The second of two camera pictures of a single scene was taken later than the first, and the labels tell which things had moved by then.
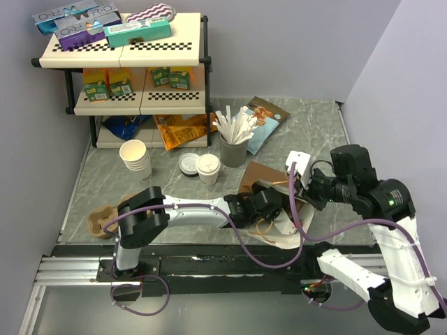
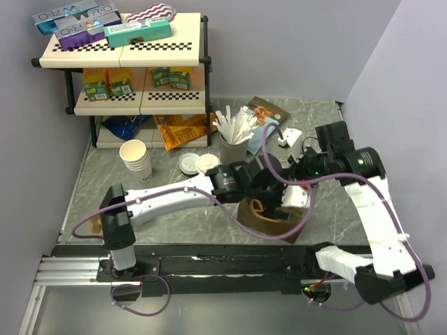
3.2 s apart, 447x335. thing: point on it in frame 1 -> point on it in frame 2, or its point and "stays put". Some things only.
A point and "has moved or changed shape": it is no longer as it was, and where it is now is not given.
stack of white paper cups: x=133 y=152 stays put
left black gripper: x=274 y=213 -> x=269 y=209
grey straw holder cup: x=233 y=155 stays put
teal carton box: x=150 y=29 stays put
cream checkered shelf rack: x=149 y=93 stays put
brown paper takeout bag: x=288 y=229 has moved or changed shape
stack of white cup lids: x=187 y=164 stays put
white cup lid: x=207 y=164 stays put
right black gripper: x=308 y=194 -> x=299 y=166
